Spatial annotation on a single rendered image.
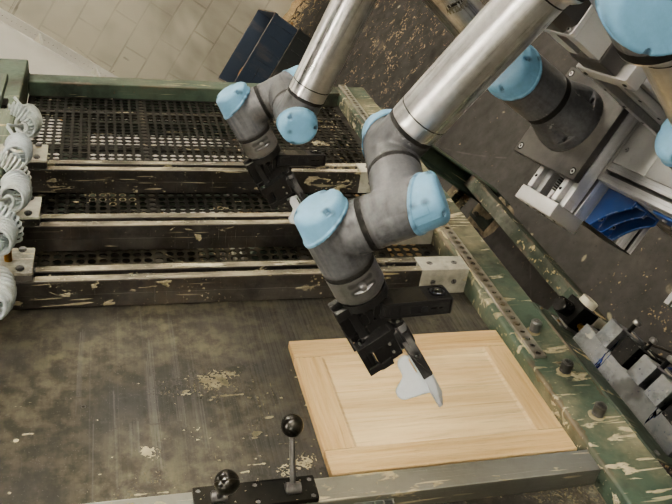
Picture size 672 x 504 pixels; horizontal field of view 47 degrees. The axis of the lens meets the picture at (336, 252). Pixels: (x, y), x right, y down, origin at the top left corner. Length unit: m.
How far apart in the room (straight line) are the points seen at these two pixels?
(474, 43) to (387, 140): 0.17
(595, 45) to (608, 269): 1.63
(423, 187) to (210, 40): 5.74
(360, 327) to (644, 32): 0.53
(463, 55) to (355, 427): 0.76
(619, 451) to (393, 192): 0.78
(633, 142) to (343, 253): 0.90
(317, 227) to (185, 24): 5.67
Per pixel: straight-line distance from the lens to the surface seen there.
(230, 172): 2.21
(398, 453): 1.45
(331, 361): 1.61
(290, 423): 1.26
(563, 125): 1.67
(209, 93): 2.88
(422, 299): 1.10
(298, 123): 1.48
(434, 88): 1.03
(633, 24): 0.84
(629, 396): 1.74
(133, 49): 6.57
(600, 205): 1.77
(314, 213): 0.98
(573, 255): 3.02
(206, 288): 1.75
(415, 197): 0.97
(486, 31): 1.00
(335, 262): 1.01
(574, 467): 1.51
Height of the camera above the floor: 2.13
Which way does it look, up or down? 30 degrees down
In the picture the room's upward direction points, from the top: 61 degrees counter-clockwise
